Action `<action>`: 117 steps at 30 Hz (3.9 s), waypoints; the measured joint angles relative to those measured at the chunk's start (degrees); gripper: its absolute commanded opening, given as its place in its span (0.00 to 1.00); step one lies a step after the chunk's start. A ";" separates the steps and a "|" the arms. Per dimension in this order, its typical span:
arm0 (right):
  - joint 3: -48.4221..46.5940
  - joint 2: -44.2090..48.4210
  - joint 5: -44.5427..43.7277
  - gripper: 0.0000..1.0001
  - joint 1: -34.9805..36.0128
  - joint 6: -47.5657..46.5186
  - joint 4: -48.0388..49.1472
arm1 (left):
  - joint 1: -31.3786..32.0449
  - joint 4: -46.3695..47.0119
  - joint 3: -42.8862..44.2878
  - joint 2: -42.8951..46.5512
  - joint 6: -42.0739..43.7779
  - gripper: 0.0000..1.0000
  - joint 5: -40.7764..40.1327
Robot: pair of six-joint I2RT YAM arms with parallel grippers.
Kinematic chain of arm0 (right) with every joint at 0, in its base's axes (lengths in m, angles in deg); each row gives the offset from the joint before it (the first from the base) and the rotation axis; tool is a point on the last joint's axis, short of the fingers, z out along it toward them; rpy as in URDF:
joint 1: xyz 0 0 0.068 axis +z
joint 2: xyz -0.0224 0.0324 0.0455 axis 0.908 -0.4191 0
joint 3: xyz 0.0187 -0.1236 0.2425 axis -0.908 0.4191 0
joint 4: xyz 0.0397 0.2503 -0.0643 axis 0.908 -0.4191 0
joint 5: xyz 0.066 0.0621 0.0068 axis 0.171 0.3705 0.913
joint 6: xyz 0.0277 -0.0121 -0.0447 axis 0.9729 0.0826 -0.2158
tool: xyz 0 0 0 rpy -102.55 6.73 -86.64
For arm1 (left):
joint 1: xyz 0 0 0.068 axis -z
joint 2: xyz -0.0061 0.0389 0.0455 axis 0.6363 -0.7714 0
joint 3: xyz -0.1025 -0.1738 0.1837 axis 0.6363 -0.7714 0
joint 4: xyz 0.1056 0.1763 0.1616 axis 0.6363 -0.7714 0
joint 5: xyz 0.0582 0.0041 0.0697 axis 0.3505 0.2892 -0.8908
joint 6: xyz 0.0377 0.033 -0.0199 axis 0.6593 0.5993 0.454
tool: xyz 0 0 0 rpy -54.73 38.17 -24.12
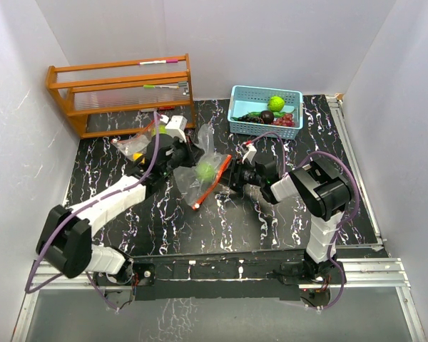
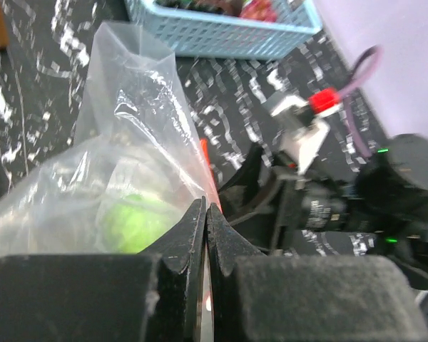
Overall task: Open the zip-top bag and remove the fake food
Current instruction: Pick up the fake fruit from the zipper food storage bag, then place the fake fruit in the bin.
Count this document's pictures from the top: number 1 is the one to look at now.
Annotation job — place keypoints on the green bumpy fake fruit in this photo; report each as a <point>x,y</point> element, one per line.
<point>276,103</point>

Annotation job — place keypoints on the aluminium frame rail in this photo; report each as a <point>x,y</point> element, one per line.
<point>227,300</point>

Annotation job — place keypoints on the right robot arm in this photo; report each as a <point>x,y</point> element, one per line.
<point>324,191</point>

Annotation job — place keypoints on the green white marker pen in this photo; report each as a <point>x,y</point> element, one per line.
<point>161,86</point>

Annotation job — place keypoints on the yellow fake banana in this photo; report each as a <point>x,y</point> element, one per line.
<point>136,156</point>

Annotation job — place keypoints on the green fake chili pepper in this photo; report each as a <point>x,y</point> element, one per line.
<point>276,114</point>

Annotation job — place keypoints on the black base crossbar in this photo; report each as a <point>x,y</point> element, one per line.
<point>228,275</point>

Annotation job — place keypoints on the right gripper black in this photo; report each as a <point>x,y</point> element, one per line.
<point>236,167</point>

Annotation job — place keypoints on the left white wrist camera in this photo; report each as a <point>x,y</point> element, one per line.
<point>176,127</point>

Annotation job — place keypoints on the light blue plastic basket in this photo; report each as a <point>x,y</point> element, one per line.
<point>247,99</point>

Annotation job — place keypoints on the pink white marker pen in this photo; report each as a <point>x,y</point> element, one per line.
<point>160,61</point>

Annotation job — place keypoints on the green bumpy fruit left bag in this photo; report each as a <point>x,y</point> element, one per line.
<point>161,129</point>

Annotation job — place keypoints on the red black item on shelf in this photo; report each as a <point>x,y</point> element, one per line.
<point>157,108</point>

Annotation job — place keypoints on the zip bag red seal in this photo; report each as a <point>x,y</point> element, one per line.
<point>197,182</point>

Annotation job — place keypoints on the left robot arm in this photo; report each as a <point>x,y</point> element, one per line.
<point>66,241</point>

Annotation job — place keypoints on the wooden shelf rack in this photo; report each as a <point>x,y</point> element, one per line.
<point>84,91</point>

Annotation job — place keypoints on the red fake grape bunch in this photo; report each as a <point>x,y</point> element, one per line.
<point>285,121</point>

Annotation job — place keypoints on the zip bag with grapes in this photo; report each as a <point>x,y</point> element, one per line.
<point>140,141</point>

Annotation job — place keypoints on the dark red fake fruit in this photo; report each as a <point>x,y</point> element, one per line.
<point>267,117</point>

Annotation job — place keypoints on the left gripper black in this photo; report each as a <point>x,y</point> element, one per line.
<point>193,153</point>

